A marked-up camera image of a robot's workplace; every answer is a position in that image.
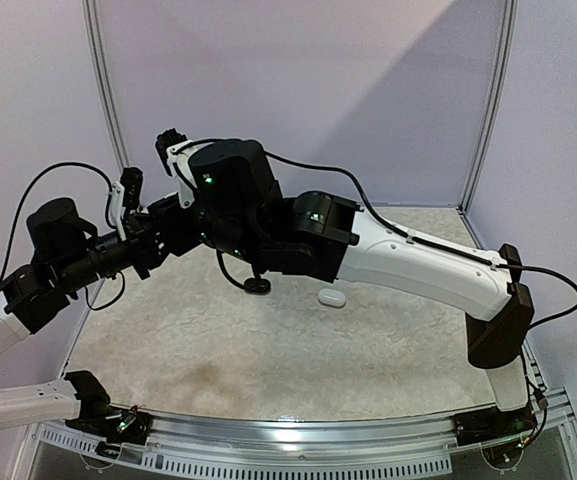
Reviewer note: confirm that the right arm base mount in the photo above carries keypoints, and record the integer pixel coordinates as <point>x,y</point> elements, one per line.
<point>490,423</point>

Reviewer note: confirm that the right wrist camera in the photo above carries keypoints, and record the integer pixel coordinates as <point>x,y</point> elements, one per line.
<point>175,151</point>

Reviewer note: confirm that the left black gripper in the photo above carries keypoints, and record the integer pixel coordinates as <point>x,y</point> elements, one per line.
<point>140,229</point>

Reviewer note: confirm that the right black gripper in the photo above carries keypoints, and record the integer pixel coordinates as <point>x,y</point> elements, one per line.
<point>180,223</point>

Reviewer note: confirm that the left aluminium frame post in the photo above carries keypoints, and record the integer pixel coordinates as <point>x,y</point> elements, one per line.
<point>106,94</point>

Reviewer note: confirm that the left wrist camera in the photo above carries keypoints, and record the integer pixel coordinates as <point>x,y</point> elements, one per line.
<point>124,196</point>

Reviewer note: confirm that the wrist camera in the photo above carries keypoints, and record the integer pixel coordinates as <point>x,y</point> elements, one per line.
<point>124,196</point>
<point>175,151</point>

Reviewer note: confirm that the black oval charging case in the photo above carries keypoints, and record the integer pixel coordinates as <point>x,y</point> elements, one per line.
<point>257,286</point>

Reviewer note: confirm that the aluminium frame post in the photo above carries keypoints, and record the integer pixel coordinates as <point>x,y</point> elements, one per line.
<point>106,94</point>
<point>495,89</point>

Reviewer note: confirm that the white oval charging case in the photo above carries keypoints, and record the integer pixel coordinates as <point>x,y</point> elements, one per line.
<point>331,297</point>

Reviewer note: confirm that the aluminium front rail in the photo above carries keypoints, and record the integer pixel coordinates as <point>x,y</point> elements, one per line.
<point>421,447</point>

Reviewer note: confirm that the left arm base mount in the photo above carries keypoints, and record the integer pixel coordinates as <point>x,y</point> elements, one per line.
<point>115,425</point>

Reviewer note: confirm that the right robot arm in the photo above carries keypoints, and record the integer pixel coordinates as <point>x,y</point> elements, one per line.
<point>230,201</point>

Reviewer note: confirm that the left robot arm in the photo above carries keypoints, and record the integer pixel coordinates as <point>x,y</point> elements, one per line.
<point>69,255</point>

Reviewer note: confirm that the right aluminium frame post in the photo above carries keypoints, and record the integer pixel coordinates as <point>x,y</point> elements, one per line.
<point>495,89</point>

